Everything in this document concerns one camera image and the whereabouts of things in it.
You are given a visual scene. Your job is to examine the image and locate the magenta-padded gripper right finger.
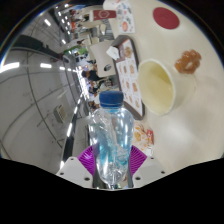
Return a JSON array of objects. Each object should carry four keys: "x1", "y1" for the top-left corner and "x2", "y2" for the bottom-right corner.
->
[{"x1": 127, "y1": 144, "x2": 167, "y2": 188}]

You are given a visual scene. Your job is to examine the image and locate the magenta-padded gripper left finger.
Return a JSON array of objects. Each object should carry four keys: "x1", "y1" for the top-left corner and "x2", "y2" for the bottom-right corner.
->
[{"x1": 55, "y1": 144, "x2": 99, "y2": 188}]

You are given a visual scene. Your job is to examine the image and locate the clear blue-capped water bottle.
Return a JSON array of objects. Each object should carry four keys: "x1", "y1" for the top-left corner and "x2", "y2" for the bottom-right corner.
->
[{"x1": 87, "y1": 90, "x2": 135, "y2": 190}]

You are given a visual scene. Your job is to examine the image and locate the ceiling air conditioner unit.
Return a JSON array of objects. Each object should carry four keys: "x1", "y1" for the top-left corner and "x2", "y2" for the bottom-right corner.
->
[{"x1": 53, "y1": 104, "x2": 69, "y2": 124}]

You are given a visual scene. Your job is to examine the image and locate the person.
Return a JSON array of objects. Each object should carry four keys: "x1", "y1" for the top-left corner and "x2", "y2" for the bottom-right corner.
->
[{"x1": 81, "y1": 68, "x2": 104, "y2": 83}]

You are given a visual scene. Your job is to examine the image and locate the dark food tray with liner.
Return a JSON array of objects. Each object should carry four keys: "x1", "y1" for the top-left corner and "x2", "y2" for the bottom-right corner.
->
[{"x1": 111, "y1": 36, "x2": 145, "y2": 121}]

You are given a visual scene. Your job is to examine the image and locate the cream chair with round hole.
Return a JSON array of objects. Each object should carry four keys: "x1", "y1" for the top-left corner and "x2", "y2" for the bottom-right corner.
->
[{"x1": 89, "y1": 39, "x2": 116, "y2": 78}]

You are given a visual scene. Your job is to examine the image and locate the white paper napkin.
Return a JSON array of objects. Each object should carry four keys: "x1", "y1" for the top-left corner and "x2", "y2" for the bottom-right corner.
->
[{"x1": 105, "y1": 45, "x2": 120, "y2": 62}]

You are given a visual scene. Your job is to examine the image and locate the ceiling lights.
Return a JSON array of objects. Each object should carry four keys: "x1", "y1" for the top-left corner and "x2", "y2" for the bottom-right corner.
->
[{"x1": 0, "y1": 3, "x2": 88, "y2": 168}]

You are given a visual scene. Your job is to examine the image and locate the printed sticker sheet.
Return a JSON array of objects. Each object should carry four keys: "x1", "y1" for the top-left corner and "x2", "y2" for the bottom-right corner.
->
[{"x1": 114, "y1": 0, "x2": 136, "y2": 34}]

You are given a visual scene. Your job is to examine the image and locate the flat round red coaster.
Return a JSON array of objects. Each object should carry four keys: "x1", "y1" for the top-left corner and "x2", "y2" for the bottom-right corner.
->
[{"x1": 152, "y1": 6, "x2": 181, "y2": 30}]

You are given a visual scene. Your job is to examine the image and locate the red paper cup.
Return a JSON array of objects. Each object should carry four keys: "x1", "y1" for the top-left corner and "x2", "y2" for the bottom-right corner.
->
[{"x1": 89, "y1": 8, "x2": 118, "y2": 20}]

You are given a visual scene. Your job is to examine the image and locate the cream cup with pretzel handle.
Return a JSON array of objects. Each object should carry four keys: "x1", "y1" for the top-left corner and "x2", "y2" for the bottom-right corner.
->
[{"x1": 137, "y1": 49, "x2": 203, "y2": 117}]

